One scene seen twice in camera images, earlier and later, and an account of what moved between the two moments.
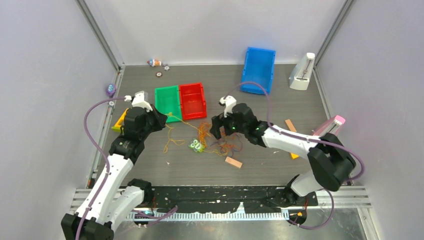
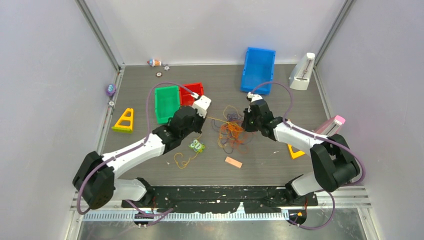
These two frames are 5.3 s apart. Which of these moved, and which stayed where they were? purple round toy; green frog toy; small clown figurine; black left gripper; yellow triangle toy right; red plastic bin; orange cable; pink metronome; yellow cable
Moved: orange cable; yellow cable; black left gripper
Stayed: green frog toy; yellow triangle toy right; purple round toy; pink metronome; small clown figurine; red plastic bin
